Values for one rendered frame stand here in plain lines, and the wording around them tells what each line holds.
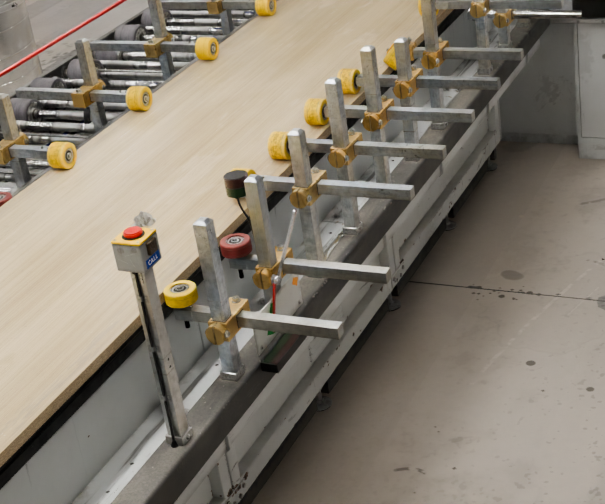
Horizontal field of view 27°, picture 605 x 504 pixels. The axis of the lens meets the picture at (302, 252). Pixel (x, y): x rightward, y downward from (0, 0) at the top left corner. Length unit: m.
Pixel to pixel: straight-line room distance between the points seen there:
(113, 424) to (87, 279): 0.40
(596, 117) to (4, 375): 3.29
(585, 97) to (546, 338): 1.47
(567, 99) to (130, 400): 3.11
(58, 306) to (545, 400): 1.66
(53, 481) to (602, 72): 3.31
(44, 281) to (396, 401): 1.36
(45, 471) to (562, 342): 2.08
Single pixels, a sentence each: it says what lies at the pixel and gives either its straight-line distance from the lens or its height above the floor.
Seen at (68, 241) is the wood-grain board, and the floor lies 0.90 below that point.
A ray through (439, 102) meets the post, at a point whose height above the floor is 0.80.
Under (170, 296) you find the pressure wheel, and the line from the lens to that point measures 3.00.
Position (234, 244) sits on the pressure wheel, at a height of 0.91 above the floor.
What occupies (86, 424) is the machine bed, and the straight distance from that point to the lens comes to 2.90.
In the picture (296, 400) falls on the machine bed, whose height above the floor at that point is 0.17.
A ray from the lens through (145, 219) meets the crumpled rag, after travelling 3.39.
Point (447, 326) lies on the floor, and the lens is 4.43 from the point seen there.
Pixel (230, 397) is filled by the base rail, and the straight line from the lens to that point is 2.96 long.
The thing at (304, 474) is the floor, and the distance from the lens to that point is 3.83.
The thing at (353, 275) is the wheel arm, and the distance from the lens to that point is 3.07.
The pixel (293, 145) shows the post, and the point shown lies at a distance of 3.22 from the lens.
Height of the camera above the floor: 2.33
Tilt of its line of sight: 28 degrees down
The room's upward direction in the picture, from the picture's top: 9 degrees counter-clockwise
